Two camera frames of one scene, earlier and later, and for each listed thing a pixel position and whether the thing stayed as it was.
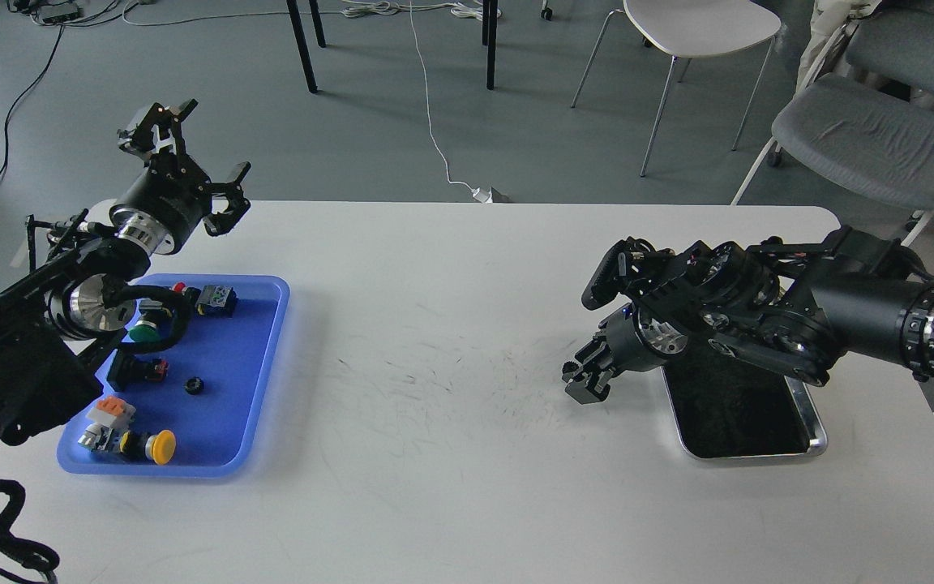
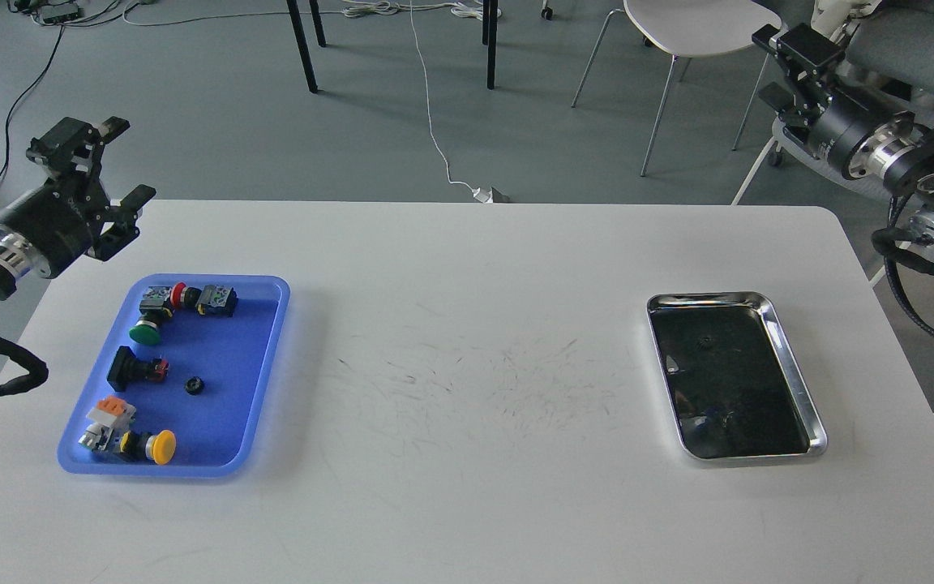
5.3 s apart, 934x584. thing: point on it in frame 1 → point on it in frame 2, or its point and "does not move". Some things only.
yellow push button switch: [159, 447] does not move
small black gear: [194, 385] does not move
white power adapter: [484, 196] does not move
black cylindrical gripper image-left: [162, 205] → [50, 230]
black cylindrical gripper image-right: [628, 341] → [847, 128]
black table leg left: [302, 40] does not move
